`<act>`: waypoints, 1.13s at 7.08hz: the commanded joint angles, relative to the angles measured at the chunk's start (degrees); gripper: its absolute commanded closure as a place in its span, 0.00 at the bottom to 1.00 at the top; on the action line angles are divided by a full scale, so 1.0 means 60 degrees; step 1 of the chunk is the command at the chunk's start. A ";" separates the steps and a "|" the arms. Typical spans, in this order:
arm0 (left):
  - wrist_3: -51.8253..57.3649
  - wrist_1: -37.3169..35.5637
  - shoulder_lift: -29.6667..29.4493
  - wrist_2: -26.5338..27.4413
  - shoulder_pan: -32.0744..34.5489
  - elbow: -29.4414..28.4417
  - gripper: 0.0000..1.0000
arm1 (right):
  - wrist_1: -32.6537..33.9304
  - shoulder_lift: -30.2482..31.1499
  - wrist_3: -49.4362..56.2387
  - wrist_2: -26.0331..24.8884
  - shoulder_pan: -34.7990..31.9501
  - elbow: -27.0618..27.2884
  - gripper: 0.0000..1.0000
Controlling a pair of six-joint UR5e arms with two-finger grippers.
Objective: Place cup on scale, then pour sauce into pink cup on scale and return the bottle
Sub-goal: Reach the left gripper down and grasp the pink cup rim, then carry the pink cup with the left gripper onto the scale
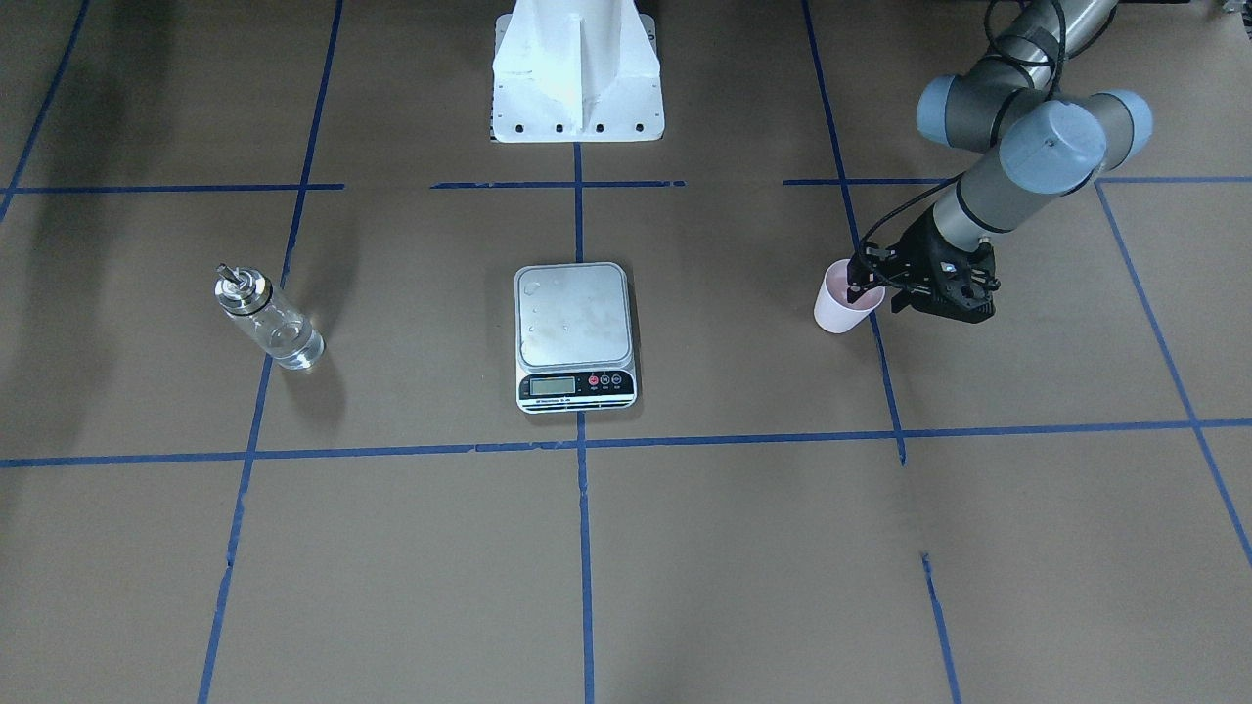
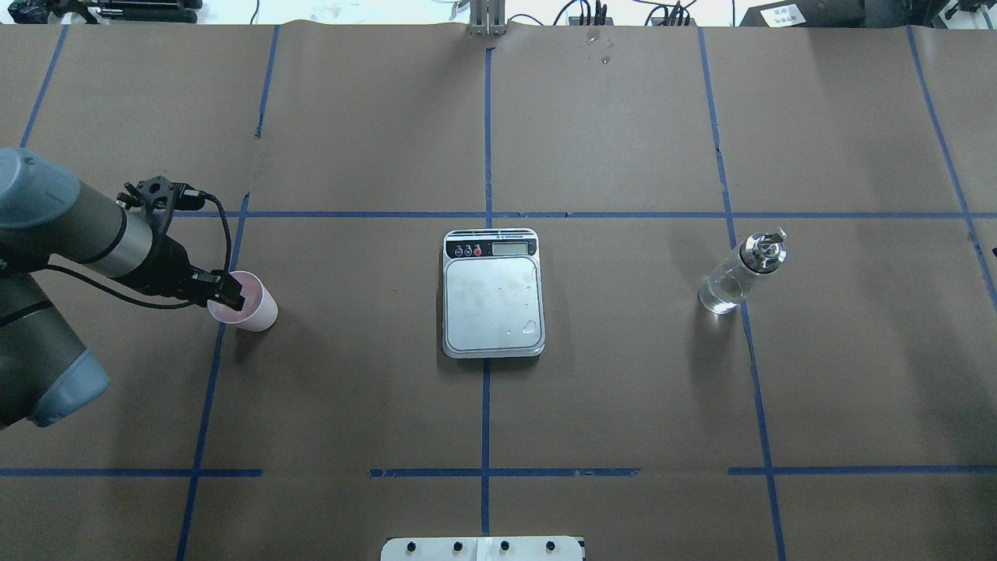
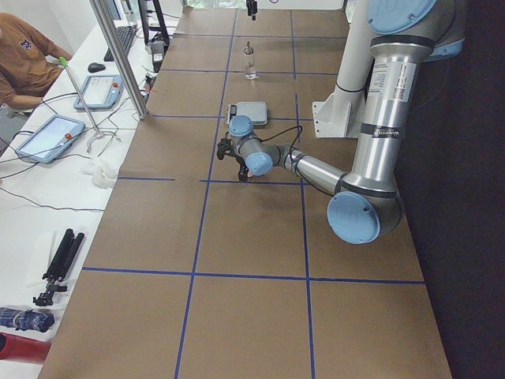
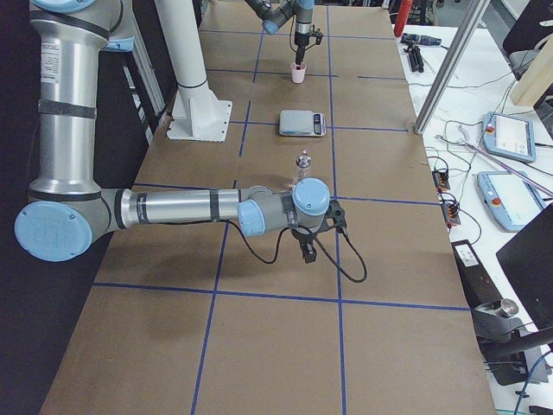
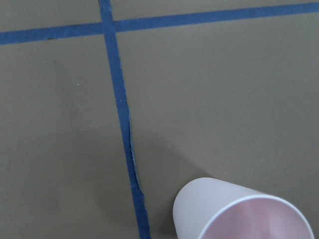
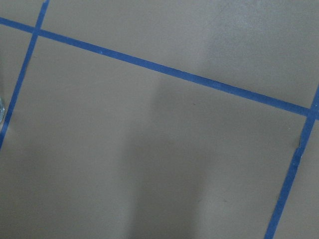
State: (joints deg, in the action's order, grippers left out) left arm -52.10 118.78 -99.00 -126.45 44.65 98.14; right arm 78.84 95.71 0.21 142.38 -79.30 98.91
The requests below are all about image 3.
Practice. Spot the far blue teach pendant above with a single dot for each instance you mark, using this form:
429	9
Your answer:
101	92

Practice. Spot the black computer keyboard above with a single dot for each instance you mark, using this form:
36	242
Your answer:
126	35

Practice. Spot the black computer mouse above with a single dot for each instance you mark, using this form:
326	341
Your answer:
96	67

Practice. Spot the crumpled white tissue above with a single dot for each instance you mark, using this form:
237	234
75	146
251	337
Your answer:
103	174

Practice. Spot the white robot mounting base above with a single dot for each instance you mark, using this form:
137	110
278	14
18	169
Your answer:
340	114

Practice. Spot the metal rod with green tip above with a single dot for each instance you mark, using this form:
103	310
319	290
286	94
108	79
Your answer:
98	134

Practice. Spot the aluminium frame post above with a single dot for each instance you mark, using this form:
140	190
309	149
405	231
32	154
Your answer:
106	23

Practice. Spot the silver digital kitchen scale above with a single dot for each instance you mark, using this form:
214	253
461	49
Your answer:
256	111

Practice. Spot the black folded tripod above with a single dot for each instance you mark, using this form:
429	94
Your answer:
59	267

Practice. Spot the blue patterned bundle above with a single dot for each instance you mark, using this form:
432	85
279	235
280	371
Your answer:
25	320

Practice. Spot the near blue teach pendant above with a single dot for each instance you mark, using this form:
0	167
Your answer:
51	139

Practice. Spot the person in brown shirt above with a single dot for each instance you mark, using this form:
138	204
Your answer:
26	75

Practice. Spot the red cylinder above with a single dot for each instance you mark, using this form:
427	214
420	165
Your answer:
22	349

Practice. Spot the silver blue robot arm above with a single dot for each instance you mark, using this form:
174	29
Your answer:
388	41

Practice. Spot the glass sauce dispenser bottle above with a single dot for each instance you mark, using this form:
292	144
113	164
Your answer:
249	61

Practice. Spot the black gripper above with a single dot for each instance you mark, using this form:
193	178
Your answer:
241	174

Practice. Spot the blue teach pendant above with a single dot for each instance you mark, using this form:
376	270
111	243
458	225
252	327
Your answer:
51	139
101	92

